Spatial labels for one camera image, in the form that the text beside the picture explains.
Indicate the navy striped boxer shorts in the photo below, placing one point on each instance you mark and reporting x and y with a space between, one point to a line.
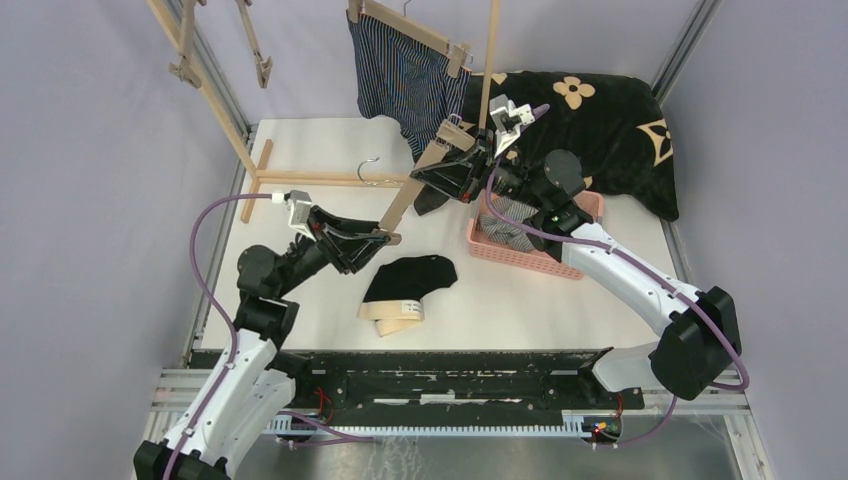
403 79

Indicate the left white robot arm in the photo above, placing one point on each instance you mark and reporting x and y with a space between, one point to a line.
253 380

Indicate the grey striped underwear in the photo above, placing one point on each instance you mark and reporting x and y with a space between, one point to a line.
507 222

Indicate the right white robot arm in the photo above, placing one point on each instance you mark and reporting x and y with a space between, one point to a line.
698 343

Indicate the beige clip hanger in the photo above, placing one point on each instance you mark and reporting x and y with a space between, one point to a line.
454 133
458 54
185 48
263 65

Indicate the black floral blanket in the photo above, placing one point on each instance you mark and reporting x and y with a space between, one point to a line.
613 123

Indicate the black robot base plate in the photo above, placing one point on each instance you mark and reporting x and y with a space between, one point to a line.
474 392

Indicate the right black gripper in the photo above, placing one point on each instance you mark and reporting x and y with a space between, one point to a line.
464 175

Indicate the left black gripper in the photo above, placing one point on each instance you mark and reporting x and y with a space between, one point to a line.
328 229

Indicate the wooden clothes rack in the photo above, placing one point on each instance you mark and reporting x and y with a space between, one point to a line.
235 126

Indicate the pink plastic basket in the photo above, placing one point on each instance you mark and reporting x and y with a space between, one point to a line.
481 247

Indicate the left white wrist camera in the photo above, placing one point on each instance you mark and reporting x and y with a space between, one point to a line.
298 204

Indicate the aluminium frame rail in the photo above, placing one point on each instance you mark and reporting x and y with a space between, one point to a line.
683 46

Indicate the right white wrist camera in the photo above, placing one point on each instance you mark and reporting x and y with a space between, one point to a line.
509 121

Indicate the empty beige clip hanger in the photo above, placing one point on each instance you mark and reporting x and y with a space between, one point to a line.
185 48

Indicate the black underwear beige waistband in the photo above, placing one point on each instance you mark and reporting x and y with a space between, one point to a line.
394 298

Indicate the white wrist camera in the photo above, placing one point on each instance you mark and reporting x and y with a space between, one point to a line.
509 121
298 204

